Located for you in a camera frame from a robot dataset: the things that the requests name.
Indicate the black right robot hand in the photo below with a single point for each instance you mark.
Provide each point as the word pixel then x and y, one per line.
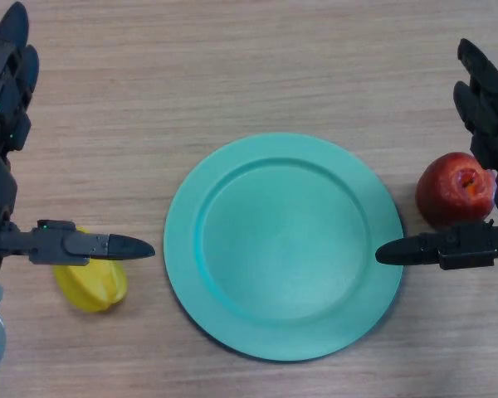
pixel 491 124

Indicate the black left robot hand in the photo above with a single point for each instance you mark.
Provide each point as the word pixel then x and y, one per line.
pixel 2 190

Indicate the yellow starfruit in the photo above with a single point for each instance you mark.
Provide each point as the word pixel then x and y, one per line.
pixel 95 286

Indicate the green round plate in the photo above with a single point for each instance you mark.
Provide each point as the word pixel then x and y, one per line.
pixel 294 269

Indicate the red apple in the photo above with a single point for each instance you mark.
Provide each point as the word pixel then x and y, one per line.
pixel 440 186

